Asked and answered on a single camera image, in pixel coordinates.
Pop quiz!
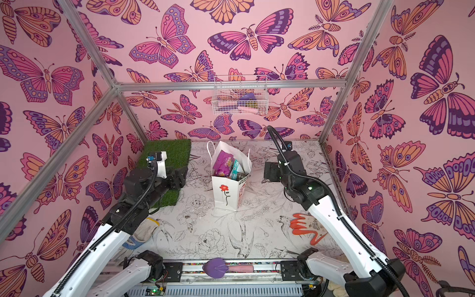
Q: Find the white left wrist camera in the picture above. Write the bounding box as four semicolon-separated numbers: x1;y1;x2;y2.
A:
146;151;168;179

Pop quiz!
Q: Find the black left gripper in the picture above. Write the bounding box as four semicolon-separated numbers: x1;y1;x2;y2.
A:
141;165;188;213

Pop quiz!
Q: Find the green artificial grass mat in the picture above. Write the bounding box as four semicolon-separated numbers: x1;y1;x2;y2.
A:
136;139;191;209

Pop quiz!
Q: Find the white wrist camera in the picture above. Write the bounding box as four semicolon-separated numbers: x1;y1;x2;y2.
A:
146;151;168;179
285;141;293;151

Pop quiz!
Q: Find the purple blackcurrant candy bag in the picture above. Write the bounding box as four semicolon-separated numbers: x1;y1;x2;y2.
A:
213;150;235;178

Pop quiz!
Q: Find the white blue work glove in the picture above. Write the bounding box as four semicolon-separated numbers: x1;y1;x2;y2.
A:
122;218;160;250

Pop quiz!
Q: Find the white floral paper bag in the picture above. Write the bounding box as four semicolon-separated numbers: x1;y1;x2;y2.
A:
207;141;252;211

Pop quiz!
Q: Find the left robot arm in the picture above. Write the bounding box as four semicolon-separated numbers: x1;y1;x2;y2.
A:
45;162;188;297

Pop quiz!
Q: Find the teal mint candy bag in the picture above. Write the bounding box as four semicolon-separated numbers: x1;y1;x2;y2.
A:
230;160;244;181

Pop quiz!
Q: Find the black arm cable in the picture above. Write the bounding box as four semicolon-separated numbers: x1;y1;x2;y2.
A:
266;125;409;297
49;159;158;297

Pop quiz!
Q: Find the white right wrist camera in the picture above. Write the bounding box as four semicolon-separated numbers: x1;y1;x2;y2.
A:
285;141;293;151

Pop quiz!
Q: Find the beige leather glove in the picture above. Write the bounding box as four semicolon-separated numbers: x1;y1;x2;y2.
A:
327;282;349;297

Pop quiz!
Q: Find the clear wall basket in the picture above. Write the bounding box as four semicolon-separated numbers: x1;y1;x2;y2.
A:
210;74;269;116

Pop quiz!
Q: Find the purple pink silicone spatula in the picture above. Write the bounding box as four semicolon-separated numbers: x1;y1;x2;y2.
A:
202;258;254;279

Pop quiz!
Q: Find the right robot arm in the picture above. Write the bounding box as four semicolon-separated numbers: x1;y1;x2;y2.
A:
263;151;408;297

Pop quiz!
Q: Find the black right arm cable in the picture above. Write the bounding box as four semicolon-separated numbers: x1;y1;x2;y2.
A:
266;125;409;297

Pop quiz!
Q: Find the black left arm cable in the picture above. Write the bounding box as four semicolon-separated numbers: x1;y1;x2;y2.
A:
49;159;158;297

